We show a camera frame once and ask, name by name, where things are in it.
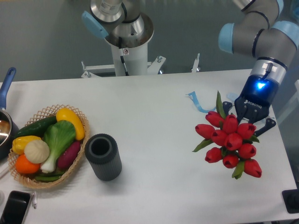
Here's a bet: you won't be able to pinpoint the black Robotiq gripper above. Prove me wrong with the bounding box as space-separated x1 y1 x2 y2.
222 57 287 137

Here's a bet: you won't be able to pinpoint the red tulip bouquet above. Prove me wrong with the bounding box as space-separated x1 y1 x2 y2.
193 92 262 179

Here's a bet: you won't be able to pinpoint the dark grey ribbed vase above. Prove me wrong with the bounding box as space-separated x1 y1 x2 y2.
85 133 122 181

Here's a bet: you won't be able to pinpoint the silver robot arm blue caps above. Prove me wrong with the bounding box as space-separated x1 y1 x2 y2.
81 0 299 136

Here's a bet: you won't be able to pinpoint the blue ribbon strip right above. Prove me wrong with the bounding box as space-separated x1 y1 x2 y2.
226 92 239 101

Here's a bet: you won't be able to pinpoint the blue ribbon strip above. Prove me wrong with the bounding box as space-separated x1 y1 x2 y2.
226 92 239 101
186 91 216 113

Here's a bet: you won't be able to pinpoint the blue ribbon strip left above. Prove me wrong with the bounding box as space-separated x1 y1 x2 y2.
186 91 216 113

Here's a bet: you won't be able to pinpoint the black box at edge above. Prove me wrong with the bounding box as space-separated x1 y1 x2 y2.
282 189 299 214

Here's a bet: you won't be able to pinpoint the yellow squash toy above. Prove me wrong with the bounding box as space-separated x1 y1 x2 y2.
56 107 85 140

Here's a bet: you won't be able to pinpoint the purple sweet potato toy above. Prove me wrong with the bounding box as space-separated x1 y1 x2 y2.
57 141 81 170

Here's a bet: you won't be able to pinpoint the green bok choy toy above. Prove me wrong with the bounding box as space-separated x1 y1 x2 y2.
41 120 76 174

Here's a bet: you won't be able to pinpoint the woven wicker basket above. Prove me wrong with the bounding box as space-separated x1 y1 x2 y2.
8 105 90 189

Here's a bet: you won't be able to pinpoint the green pea pods toy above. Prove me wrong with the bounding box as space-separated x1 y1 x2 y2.
34 171 65 182

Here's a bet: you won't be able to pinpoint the green cucumber toy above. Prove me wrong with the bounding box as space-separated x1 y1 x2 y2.
15 116 57 138

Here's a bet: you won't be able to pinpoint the cream steamed bun toy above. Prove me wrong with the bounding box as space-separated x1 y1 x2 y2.
24 140 50 164

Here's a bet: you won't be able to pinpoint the orange fruit toy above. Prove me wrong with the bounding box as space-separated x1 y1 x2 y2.
15 154 40 174

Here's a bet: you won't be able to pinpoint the yellow bell pepper toy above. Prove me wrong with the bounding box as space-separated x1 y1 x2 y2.
12 135 41 155

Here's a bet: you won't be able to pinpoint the black smartphone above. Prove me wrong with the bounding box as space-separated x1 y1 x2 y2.
0 190 31 224

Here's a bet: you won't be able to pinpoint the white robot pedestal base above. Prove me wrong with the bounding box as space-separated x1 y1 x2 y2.
105 12 154 77

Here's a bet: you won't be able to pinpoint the white metal base frame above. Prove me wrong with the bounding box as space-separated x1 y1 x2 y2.
81 53 201 78

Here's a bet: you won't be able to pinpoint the blue handled saucepan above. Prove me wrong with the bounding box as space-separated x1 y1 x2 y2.
0 67 19 160

